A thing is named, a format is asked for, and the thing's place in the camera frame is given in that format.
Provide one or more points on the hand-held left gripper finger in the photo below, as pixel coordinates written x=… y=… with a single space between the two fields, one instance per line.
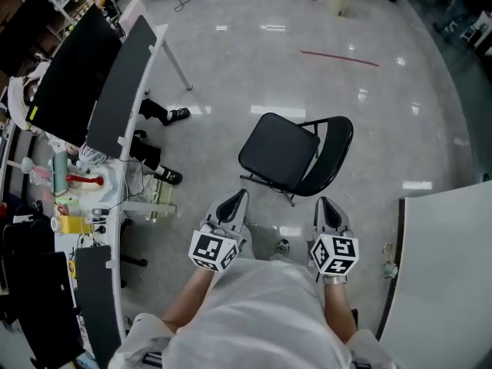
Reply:
x=242 y=217
x=212 y=210

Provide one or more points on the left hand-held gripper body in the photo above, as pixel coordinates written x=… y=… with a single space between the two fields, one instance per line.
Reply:
x=209 y=248

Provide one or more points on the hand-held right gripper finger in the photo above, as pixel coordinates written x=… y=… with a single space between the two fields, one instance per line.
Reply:
x=318 y=225
x=345 y=223

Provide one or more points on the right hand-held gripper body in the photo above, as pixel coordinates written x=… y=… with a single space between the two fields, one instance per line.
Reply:
x=338 y=250

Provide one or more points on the black folding chair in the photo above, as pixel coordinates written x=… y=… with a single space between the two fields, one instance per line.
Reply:
x=278 y=148

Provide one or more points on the person's left forearm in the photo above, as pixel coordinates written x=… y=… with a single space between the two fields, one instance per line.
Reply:
x=188 y=302

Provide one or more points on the person's right forearm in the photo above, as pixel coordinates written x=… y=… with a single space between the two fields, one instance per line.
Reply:
x=340 y=313

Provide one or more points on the silver wristwatch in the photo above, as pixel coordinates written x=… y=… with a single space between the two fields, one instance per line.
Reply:
x=334 y=280

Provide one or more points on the person's right grey sneaker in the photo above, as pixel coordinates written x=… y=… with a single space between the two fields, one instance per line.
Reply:
x=283 y=247

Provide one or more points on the pale green door stopper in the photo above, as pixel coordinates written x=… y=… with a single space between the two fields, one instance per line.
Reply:
x=390 y=269

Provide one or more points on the white under-desk storage rack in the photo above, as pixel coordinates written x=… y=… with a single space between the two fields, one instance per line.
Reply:
x=153 y=194

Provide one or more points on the person's white t-shirt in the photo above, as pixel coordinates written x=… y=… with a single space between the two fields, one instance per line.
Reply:
x=253 y=321

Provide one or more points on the white curved desk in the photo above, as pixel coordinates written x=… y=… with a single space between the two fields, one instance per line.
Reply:
x=111 y=190

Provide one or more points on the black desk divider panel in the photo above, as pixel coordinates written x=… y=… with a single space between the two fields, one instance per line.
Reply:
x=96 y=302
x=119 y=90

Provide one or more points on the red plastic object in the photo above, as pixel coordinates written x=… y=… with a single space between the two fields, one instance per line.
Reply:
x=84 y=179

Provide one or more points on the yellow box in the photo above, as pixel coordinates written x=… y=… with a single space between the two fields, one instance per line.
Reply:
x=73 y=225

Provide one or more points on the green notebook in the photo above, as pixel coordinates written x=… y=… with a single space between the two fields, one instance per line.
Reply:
x=60 y=175

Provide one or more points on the black computer monitor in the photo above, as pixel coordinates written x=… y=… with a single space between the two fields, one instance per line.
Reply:
x=34 y=290
x=73 y=79

